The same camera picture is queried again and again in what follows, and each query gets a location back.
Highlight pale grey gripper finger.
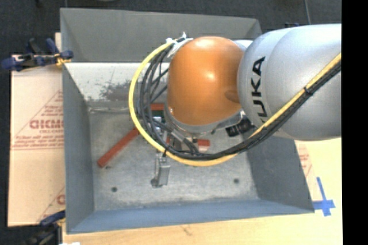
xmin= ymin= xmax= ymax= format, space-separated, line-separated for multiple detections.
xmin=151 ymin=156 xmax=162 ymax=189
xmin=158 ymin=154 xmax=171 ymax=186

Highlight grey metal bin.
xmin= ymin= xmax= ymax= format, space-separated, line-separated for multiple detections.
xmin=59 ymin=7 xmax=315 ymax=235

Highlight black cylinder on white bracket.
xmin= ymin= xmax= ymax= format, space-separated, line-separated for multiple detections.
xmin=225 ymin=118 xmax=254 ymax=137

